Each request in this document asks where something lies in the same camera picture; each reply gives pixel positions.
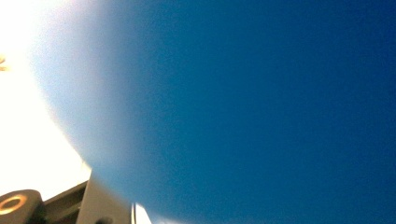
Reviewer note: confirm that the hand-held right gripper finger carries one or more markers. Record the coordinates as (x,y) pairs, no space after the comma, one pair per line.
(102,205)

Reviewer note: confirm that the blue bottle with white cap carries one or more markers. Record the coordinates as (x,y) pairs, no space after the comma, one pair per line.
(249,109)

